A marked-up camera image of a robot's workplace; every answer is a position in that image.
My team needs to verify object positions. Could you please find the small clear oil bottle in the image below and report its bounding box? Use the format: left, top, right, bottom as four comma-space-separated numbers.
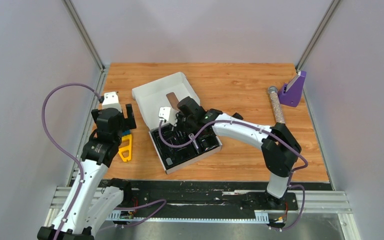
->
166, 158, 173, 166

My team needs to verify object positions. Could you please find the red blue toy block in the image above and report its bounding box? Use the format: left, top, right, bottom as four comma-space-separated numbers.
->
121, 130, 131, 137

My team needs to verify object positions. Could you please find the black silver hair clipper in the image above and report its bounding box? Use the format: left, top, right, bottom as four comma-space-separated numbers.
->
188, 133, 201, 154

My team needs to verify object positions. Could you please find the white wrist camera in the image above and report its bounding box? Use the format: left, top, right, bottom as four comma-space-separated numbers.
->
158, 106, 179, 127
101, 91, 123, 113

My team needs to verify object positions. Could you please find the yellow plastic triangle toy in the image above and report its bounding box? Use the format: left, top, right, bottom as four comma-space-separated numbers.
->
118, 134, 133, 163

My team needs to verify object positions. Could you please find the glittery silver cylinder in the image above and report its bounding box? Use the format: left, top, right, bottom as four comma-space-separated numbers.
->
267, 86, 286, 124

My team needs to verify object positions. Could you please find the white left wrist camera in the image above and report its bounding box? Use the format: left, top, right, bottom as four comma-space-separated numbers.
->
101, 91, 123, 113

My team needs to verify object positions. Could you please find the purple wedge stand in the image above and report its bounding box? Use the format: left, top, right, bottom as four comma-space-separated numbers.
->
277, 70, 307, 108

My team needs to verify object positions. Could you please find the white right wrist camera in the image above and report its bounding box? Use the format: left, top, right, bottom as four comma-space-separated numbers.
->
158, 106, 179, 127

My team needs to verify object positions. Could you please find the black clipper guard comb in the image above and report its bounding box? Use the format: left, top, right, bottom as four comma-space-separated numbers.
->
232, 112, 244, 120

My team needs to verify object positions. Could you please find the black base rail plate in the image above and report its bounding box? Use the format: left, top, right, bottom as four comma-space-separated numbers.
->
97, 179, 334, 221

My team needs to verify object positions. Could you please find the white box with black tray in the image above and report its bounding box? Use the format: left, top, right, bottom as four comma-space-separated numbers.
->
132, 72, 222, 174

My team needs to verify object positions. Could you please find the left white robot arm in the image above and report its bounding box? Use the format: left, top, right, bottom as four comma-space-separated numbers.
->
37, 104, 137, 240

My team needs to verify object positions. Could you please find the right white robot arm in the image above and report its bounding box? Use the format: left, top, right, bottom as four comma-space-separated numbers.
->
177, 96, 302, 209

